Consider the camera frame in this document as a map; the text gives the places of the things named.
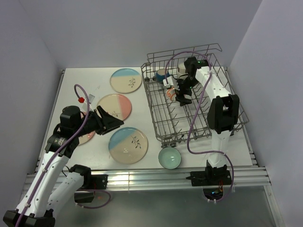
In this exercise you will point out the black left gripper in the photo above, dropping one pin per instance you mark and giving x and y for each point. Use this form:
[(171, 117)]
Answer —
[(114, 122)]

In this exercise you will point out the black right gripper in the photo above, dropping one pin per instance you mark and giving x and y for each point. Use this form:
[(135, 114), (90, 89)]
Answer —
[(177, 92)]

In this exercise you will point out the orange patterned small bowl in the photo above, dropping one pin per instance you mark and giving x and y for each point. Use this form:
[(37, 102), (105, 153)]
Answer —
[(171, 94)]

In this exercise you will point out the pink cream plate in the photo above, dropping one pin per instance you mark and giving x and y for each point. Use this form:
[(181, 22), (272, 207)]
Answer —
[(85, 138), (117, 105)]

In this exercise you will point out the blue cream plate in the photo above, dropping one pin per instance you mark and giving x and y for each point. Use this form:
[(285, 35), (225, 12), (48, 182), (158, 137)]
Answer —
[(125, 80), (128, 145)]

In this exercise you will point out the grey brown tumbler cup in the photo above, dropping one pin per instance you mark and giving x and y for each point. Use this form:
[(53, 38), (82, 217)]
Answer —
[(181, 72)]

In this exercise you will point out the dark blue mug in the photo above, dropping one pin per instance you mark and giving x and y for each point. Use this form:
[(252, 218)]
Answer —
[(161, 74)]

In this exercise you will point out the pale green bowl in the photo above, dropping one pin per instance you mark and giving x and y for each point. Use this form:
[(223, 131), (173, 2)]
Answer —
[(169, 158)]

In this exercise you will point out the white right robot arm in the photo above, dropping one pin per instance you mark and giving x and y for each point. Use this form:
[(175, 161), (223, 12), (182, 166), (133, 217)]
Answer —
[(224, 107)]

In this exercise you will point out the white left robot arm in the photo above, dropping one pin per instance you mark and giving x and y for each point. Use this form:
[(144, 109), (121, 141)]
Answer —
[(43, 201)]

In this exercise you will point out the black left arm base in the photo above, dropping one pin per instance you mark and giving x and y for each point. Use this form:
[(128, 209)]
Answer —
[(87, 192)]

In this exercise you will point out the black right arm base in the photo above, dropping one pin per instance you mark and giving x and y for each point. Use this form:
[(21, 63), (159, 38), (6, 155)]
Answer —
[(214, 177)]

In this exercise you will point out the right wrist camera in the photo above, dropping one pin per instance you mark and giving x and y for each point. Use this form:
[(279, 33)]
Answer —
[(170, 82)]

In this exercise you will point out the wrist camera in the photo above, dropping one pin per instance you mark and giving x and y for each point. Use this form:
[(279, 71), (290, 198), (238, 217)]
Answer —
[(89, 100), (170, 82)]

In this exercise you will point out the grey wire dish rack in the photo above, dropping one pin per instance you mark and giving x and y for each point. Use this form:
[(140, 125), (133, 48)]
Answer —
[(171, 121)]

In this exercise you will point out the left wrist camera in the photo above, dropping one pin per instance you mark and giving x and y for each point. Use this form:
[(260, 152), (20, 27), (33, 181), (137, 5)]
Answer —
[(89, 100)]

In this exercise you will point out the aluminium mounting rail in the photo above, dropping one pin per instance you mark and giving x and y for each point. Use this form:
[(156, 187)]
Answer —
[(164, 179)]

